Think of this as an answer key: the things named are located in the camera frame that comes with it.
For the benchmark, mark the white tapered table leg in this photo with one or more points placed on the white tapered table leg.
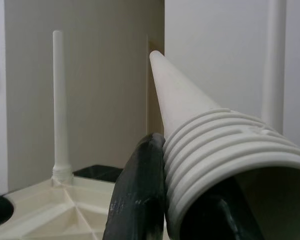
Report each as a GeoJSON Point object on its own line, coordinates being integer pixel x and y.
{"type": "Point", "coordinates": [190, 112]}
{"type": "Point", "coordinates": [58, 100]}
{"type": "Point", "coordinates": [275, 62]}

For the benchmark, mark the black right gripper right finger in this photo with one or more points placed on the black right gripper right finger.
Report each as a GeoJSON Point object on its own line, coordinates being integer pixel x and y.
{"type": "Point", "coordinates": [222, 222]}

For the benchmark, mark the white plastic table top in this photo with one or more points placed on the white plastic table top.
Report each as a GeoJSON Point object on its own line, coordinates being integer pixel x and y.
{"type": "Point", "coordinates": [52, 212]}

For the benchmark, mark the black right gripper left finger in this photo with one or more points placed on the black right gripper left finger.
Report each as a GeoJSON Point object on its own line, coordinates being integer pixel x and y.
{"type": "Point", "coordinates": [135, 195]}

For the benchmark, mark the black table cloth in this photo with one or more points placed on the black table cloth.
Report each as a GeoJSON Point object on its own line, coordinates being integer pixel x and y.
{"type": "Point", "coordinates": [97, 172]}

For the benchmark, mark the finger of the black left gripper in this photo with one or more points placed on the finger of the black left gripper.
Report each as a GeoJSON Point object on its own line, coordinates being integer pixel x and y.
{"type": "Point", "coordinates": [0, 208]}

